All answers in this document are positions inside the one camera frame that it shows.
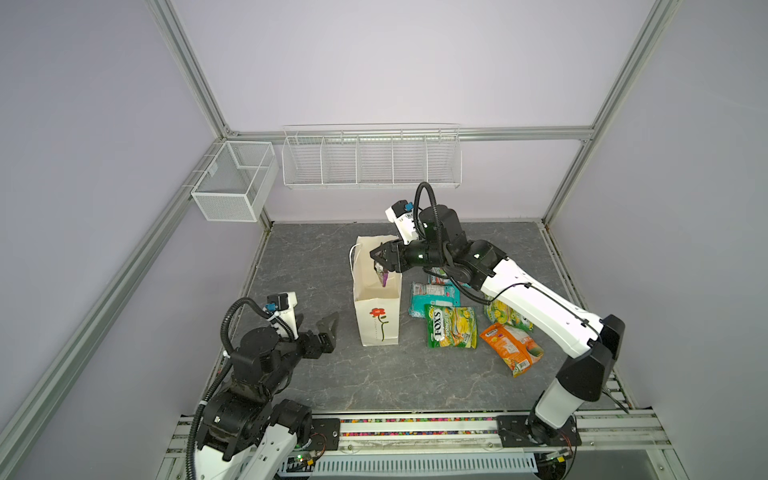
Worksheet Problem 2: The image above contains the white floral paper bag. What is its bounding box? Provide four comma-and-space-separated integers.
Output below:
349, 235, 402, 347

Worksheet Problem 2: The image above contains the green Fox's candy bag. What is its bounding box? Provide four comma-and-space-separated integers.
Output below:
424, 305, 478, 349

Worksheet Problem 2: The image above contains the green Fox's spring tea bag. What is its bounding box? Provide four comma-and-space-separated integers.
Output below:
483, 300, 534, 332

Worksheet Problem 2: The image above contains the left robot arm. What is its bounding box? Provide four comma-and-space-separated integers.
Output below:
185, 292, 340, 479

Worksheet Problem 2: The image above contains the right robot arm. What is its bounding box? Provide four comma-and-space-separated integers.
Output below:
370, 182, 625, 445

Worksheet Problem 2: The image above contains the teal Fox's candy bag front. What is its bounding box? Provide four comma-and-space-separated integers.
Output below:
425, 268, 453, 286

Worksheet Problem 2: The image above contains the teal fox's candy bag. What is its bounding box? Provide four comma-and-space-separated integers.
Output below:
425, 268, 453, 286
408, 283, 461, 318

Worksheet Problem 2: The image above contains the teal Fox's candy bag back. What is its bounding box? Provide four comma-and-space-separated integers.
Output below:
408, 283, 461, 318

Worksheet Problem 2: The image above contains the orange Fox's fruits bag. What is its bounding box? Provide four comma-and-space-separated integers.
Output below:
480, 323, 544, 377

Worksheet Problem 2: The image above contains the small white mesh basket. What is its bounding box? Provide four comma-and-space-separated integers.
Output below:
192, 141, 278, 223

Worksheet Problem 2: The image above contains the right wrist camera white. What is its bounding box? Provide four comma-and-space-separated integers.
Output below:
385, 200, 419, 245

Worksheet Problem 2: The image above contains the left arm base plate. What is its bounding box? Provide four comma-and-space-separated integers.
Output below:
297, 417, 341, 452

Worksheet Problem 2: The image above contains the long white wire basket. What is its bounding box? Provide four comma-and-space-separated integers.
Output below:
282, 123, 463, 189

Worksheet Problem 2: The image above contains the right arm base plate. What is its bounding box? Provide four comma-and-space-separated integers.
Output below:
496, 414, 582, 448

